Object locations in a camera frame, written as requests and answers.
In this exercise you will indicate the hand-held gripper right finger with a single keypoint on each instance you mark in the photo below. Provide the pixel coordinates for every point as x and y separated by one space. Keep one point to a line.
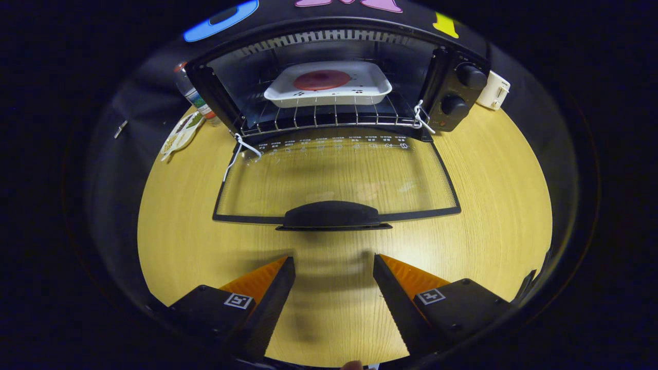
398 308

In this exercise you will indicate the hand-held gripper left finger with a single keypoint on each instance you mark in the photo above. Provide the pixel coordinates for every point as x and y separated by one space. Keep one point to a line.
272 308

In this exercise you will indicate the black toaster oven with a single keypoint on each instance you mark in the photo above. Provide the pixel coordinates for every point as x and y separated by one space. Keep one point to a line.
452 97

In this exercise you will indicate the white square plate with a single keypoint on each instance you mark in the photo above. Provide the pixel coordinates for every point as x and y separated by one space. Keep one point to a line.
370 87

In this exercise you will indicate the round pink meat slice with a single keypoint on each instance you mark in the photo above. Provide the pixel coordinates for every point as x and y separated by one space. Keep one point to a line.
322 80

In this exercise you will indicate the white pop-up toaster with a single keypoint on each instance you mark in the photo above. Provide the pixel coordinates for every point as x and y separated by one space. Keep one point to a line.
494 90

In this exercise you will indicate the clear plastic bottle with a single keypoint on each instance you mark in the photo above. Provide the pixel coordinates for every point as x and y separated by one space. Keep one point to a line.
195 97

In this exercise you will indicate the silver cloth clip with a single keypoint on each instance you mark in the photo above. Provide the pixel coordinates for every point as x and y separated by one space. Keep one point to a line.
121 129

